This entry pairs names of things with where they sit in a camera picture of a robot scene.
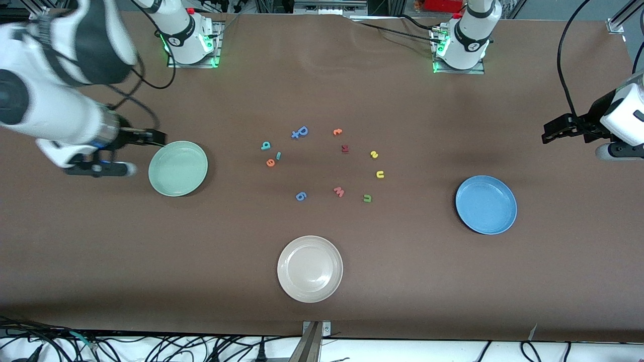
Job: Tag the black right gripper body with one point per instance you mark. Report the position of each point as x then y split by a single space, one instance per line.
127 136

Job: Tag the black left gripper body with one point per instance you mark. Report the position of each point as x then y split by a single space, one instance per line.
592 122

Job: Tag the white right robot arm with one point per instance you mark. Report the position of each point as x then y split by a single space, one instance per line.
50 110

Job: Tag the pale green plate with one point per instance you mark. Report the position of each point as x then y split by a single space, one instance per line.
178 168

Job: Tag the blue plate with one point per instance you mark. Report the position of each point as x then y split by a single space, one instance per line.
486 204

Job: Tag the blue foam letter P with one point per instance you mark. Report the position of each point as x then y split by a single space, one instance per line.
303 130

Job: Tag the blue foam number 6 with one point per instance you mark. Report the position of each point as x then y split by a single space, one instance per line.
301 196

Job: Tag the red box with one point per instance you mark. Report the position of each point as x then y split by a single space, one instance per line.
443 5

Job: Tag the white paper tag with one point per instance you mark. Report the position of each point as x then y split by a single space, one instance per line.
533 332

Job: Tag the pink foam letter w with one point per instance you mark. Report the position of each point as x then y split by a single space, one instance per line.
339 191

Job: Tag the beige plate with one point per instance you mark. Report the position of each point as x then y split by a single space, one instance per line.
310 269

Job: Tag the aluminium profile beam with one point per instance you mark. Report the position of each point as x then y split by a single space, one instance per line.
309 344

